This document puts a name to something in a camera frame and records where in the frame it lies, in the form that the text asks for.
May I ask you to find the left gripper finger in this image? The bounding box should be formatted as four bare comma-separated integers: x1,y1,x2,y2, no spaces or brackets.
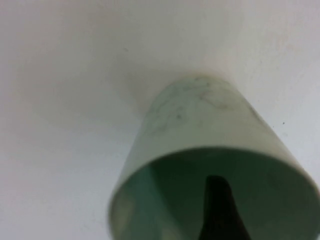
198,174,252,240

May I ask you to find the green marbled plastic cup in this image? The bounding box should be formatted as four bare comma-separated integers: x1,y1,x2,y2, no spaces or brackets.
107,74,320,240

